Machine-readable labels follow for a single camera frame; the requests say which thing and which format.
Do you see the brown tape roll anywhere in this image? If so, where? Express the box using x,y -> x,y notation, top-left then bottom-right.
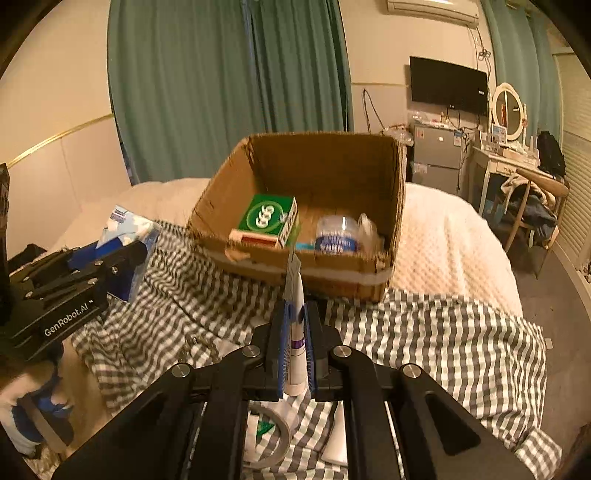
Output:
242,404 -> 291,470

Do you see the blue white tissue pack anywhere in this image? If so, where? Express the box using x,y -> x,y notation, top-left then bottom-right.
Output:
95,205 -> 161,303

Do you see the white purple tube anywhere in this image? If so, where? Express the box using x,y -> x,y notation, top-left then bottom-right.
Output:
283,250 -> 308,396

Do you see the gloved left hand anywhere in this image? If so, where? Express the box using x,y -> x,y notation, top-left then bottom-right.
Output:
1,360 -> 74,458

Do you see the grey checked cloth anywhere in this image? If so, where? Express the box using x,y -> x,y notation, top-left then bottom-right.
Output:
71,223 -> 562,479

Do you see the cream quilted blanket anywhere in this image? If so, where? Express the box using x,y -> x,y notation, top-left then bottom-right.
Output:
47,178 -> 523,316

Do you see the red white cigarette box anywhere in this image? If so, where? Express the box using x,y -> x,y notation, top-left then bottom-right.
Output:
228,229 -> 280,248

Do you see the clear plastic round container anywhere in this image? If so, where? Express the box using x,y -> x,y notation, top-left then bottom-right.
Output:
315,215 -> 359,254

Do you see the green cigarette box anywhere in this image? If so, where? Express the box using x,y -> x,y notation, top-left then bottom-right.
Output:
235,194 -> 298,248

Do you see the brown cardboard box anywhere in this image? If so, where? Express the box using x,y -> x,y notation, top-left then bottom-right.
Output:
188,132 -> 406,302

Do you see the wooden chair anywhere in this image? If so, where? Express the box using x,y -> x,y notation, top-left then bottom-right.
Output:
498,168 -> 570,277

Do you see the large green curtain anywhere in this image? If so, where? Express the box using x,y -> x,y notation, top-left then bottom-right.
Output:
107,1 -> 353,182

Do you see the white dressing table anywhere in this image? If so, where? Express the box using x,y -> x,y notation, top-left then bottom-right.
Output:
467,147 -> 542,217

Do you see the grey mini fridge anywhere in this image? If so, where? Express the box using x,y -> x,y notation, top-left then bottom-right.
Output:
412,123 -> 465,196

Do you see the black backpack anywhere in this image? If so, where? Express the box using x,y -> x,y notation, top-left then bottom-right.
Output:
537,131 -> 566,177

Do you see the white oval vanity mirror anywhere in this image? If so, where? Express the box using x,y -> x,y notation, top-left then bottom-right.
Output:
489,82 -> 528,144

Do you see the right green curtain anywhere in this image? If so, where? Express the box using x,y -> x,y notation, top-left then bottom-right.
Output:
482,1 -> 562,139

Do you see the white air conditioner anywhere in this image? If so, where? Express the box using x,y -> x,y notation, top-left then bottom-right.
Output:
386,0 -> 480,28

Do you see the black wall television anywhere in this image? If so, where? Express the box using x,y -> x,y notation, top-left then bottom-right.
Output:
410,56 -> 489,116

